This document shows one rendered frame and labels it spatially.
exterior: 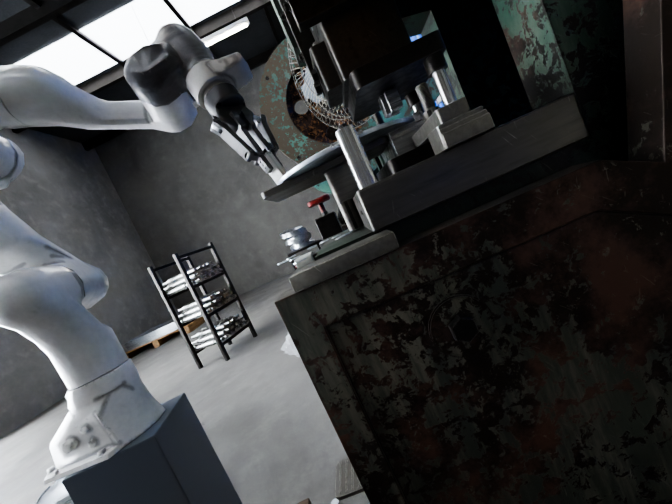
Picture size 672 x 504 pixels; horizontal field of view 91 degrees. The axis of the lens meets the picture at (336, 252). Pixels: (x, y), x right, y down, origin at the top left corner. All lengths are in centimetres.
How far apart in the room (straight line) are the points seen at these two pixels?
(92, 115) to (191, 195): 714
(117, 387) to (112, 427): 7
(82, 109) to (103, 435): 66
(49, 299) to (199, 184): 726
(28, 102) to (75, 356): 49
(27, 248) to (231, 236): 691
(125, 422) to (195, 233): 728
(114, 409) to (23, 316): 24
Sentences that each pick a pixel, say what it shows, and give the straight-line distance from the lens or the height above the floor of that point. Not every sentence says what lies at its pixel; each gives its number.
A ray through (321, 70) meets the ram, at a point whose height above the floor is 93.
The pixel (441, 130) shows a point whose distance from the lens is 44.
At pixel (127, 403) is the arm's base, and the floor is 52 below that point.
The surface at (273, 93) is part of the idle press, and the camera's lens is 214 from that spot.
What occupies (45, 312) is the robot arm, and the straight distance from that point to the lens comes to 79.
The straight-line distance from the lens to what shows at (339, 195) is 61.
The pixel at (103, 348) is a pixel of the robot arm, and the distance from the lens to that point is 84.
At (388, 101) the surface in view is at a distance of 67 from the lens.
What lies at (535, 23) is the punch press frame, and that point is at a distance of 61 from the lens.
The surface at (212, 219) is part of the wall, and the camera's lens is 784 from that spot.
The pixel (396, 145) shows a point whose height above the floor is 76.
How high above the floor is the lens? 68
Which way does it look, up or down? 5 degrees down
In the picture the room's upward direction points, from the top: 24 degrees counter-clockwise
